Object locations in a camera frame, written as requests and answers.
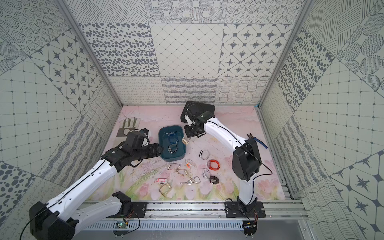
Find red watch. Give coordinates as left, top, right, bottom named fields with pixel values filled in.
left=207, top=159, right=220, bottom=171

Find orange white digital watch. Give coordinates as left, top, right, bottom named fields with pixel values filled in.
left=185, top=159, right=196, bottom=168

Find blue handled pliers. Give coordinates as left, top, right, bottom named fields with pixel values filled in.
left=247, top=133, right=268, bottom=149

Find black plastic tool case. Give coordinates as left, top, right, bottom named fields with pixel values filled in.
left=180, top=101, right=216, bottom=123

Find teal storage box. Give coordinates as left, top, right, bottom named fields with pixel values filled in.
left=159, top=125, right=187, bottom=162

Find pink white watch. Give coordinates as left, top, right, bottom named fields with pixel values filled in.
left=154, top=178, right=168, bottom=184

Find blue watch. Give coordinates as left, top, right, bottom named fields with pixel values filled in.
left=166, top=132, right=179, bottom=144

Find dark brown watch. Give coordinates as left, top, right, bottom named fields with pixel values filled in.
left=209, top=176, right=220, bottom=185

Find black watch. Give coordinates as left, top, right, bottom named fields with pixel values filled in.
left=168, top=144, right=179, bottom=155

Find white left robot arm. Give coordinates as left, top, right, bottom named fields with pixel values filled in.
left=26, top=143, right=164, bottom=240

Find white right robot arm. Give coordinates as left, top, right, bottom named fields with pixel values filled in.
left=181, top=101, right=273, bottom=208

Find white slotted cable duct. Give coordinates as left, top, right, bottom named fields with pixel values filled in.
left=85, top=219, right=243, bottom=231

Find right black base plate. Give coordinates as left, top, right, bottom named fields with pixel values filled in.
left=224, top=201, right=266, bottom=218

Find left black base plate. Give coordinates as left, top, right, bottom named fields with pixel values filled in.
left=108, top=202, right=148, bottom=219

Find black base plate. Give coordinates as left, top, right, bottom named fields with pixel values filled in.
left=224, top=201, right=266, bottom=218
left=108, top=202, right=148, bottom=219

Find grey white work glove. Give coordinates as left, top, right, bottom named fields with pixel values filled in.
left=117, top=117, right=141, bottom=137

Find aluminium rail frame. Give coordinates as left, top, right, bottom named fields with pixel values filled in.
left=80, top=182, right=310, bottom=221

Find silver white watch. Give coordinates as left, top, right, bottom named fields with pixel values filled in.
left=199, top=150, right=210, bottom=161

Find beige watch lower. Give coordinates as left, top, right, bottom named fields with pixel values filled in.
left=176, top=169, right=189, bottom=177

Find silver rhinestone watch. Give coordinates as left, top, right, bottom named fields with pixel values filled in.
left=180, top=176, right=201, bottom=186

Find beige watch upper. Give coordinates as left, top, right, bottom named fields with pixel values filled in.
left=168, top=163, right=181, bottom=170

